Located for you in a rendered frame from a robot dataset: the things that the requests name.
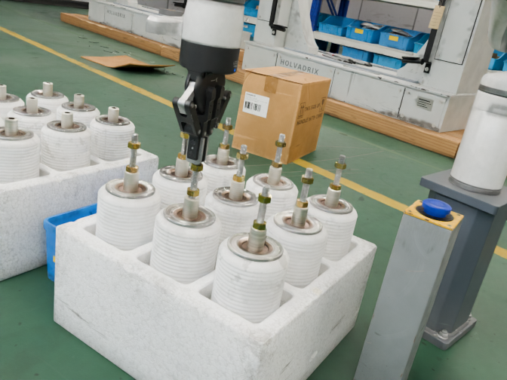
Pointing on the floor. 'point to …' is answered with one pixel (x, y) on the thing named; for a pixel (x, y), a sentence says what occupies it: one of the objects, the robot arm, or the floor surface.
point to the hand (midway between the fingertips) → (197, 148)
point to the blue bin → (55, 231)
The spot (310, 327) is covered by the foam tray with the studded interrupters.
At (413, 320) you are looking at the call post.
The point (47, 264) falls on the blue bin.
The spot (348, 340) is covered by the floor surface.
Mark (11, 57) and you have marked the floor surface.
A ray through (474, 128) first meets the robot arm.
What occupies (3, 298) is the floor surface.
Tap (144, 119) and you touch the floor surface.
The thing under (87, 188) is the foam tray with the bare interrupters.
